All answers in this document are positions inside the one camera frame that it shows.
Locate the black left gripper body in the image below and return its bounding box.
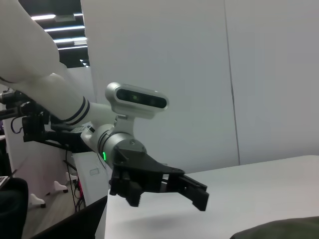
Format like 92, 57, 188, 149
109, 141, 185, 198

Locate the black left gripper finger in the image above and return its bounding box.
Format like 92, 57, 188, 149
125, 181, 145, 208
162, 173, 210, 212

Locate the dark green t-shirt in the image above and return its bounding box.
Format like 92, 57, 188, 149
230, 216, 319, 239

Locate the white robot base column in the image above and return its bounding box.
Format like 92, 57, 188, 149
71, 151, 110, 207

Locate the white stand foot with caster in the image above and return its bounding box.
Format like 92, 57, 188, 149
53, 181, 69, 194
29, 193, 47, 209

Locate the black office chair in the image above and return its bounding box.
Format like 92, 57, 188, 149
0, 178, 28, 239

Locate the grey laptop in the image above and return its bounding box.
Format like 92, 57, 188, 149
0, 175, 16, 187

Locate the white ceiling light strip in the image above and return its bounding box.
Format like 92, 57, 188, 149
57, 46, 88, 51
31, 14, 57, 20
53, 37, 88, 43
44, 25, 85, 32

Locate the black floor cable bundle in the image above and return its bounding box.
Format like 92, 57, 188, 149
65, 149, 87, 208

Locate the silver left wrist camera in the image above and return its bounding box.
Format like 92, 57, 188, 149
104, 82, 170, 136

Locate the black robot torso bracket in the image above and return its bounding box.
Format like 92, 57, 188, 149
0, 91, 93, 153

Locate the thin blue cable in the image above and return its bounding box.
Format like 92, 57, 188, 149
11, 116, 23, 134

